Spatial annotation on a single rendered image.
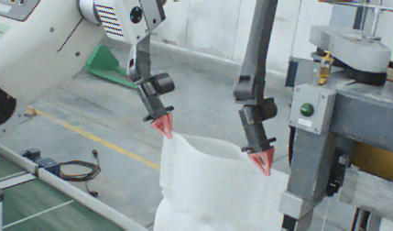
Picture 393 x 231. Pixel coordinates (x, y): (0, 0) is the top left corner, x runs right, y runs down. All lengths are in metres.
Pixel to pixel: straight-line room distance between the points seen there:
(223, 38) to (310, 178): 6.42
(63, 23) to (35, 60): 0.10
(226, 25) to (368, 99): 6.44
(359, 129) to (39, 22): 0.71
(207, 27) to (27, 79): 6.60
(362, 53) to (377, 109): 0.17
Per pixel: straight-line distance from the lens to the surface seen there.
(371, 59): 1.10
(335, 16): 6.05
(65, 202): 2.36
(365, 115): 0.99
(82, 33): 1.07
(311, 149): 1.05
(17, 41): 1.03
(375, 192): 1.20
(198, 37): 7.71
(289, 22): 6.81
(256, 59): 1.28
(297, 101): 0.99
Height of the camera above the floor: 1.53
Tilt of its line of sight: 17 degrees down
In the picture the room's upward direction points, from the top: 7 degrees clockwise
